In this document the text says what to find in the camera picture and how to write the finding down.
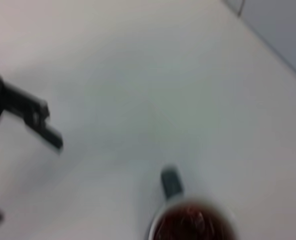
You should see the dark grey ceramic cup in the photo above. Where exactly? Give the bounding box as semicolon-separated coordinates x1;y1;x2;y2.
147;164;240;240

